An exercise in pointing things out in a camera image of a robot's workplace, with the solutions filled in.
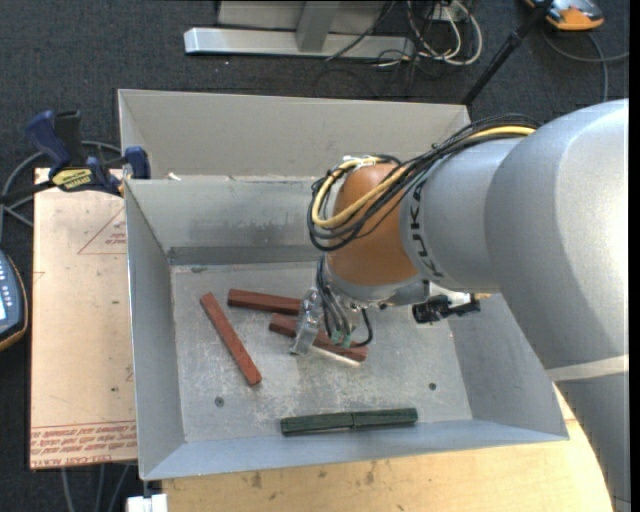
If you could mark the dark green flat block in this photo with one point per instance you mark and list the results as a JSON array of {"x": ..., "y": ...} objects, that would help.
[
  {"x": 317, "y": 424},
  {"x": 385, "y": 418}
]

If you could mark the black cylinder on white bracket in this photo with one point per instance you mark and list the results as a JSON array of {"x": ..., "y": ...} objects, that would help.
[{"x": 429, "y": 310}]

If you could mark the brown cardboard board red print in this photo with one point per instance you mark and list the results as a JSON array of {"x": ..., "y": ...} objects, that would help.
[{"x": 80, "y": 320}]

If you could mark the red-brown flat block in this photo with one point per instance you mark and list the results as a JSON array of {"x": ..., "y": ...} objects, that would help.
[
  {"x": 260, "y": 301},
  {"x": 230, "y": 338},
  {"x": 282, "y": 326}
]

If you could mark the grey metal bin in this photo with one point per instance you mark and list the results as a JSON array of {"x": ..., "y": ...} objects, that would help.
[{"x": 280, "y": 380}]

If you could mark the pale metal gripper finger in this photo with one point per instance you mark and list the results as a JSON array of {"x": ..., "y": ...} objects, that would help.
[
  {"x": 311, "y": 301},
  {"x": 303, "y": 336}
]

